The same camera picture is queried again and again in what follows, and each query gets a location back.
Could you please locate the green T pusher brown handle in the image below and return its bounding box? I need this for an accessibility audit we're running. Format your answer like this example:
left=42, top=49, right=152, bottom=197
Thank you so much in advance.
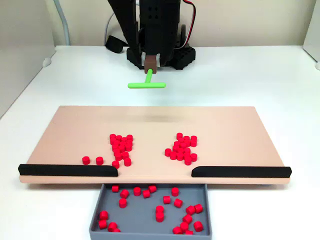
left=127, top=53, right=167, bottom=90

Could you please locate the grey container tray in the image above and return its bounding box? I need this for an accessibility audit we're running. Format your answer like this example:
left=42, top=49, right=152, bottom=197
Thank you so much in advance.
left=88, top=183, right=213, bottom=238

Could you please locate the white bent tube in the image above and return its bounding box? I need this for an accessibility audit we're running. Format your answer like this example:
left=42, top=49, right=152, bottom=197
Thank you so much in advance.
left=52, top=0, right=72, bottom=46

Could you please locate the beige flat board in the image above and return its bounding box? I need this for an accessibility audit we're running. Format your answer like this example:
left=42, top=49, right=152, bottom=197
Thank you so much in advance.
left=19, top=106, right=292, bottom=186

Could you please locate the thin white cable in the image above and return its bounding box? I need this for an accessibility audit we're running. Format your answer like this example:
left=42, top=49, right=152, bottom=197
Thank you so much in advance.
left=103, top=11, right=117, bottom=47

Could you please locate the red white black servo cable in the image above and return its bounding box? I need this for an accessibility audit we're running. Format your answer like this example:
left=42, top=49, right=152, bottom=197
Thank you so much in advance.
left=182, top=0, right=197, bottom=50

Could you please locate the black guard rail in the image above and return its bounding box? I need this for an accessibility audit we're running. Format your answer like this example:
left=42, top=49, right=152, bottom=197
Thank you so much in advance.
left=17, top=163, right=119, bottom=177
left=191, top=165, right=293, bottom=179

